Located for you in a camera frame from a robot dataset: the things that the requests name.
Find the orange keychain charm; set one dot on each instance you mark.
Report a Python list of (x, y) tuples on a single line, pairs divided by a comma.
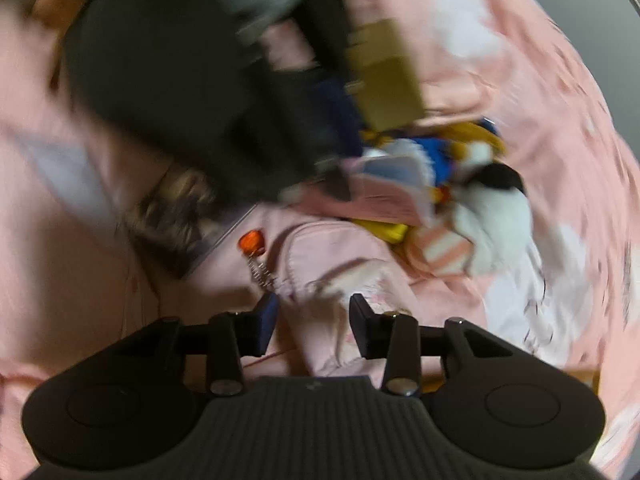
[(252, 244)]

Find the pink card booklet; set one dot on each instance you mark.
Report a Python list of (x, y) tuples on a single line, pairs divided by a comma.
[(388, 189)]

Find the pink zip pouch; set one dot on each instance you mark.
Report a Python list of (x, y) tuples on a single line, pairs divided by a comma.
[(335, 279)]

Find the brown cardboard box piece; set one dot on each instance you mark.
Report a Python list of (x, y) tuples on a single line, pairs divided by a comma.
[(387, 91)]

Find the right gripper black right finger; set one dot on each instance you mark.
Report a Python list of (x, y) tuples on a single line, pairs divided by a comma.
[(399, 340)]

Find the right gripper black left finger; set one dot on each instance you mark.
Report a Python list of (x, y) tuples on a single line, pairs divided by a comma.
[(229, 336)]

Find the Donald Duck plush toy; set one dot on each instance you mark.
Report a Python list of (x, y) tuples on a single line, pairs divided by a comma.
[(446, 156)]

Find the white black plush toy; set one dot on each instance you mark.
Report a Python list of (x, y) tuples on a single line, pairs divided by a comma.
[(485, 228)]

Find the pink cloud-print bedsheet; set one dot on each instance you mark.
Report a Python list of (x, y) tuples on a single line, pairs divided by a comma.
[(71, 283)]

